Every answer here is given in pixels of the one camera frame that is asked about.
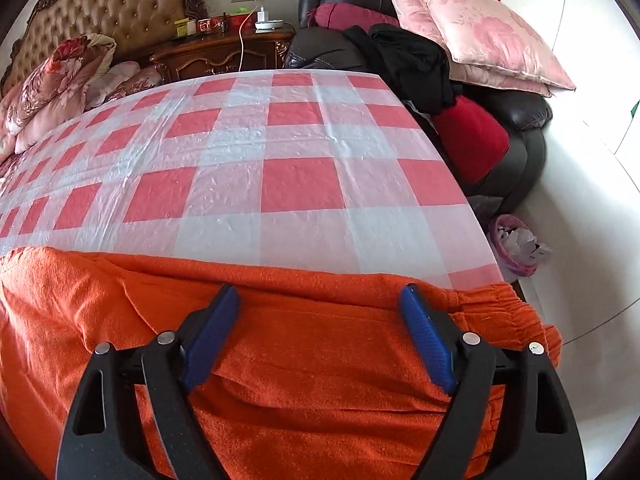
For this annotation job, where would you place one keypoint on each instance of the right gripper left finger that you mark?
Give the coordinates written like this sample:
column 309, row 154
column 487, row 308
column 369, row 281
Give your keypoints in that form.
column 103, row 436

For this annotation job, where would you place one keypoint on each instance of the orange pants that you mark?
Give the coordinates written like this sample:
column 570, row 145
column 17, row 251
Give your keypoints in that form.
column 319, row 378

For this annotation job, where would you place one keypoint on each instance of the pink waste basket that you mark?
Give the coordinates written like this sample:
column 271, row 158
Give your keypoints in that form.
column 516, row 248

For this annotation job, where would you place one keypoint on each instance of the red cushion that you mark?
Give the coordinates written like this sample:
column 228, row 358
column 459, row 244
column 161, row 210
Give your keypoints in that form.
column 472, row 139

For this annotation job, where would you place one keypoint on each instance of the folded floral quilt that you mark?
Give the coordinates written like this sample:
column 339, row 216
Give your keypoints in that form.
column 53, row 92

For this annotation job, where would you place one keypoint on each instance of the red white checkered plastic sheet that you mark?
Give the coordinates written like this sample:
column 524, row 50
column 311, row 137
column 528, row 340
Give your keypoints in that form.
column 300, row 169

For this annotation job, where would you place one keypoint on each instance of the carved wooden nightstand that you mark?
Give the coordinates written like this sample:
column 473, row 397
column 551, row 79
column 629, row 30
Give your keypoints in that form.
column 220, row 54

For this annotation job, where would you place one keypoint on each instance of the black clothes pile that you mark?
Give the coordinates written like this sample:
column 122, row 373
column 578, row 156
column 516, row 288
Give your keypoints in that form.
column 415, row 68

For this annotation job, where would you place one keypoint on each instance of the pink satin pillow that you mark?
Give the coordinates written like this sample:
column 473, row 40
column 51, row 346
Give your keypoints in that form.
column 487, row 44

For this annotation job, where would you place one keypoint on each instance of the yellow jar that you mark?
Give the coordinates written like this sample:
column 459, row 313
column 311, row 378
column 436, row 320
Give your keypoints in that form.
column 186, row 27

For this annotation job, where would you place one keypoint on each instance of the tufted beige headboard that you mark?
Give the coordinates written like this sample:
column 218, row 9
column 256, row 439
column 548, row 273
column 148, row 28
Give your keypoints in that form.
column 135, row 25

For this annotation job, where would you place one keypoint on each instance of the black leather sofa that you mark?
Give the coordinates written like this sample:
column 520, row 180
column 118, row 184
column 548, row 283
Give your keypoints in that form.
column 522, row 114

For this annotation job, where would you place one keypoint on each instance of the maroon cushion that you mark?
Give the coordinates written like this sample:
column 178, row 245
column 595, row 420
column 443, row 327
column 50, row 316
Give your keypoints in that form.
column 342, row 16

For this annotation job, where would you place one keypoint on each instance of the white charger with cable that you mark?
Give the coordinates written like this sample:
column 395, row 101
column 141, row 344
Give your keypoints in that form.
column 262, row 24

